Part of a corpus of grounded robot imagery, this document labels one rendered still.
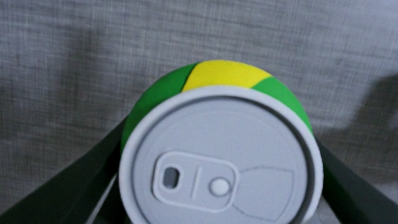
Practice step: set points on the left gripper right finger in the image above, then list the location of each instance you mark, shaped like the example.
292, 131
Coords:
352, 199

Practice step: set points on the green and yellow drink can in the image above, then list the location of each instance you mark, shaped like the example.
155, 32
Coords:
217, 142

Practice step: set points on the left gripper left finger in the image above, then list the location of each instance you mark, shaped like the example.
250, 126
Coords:
71, 196

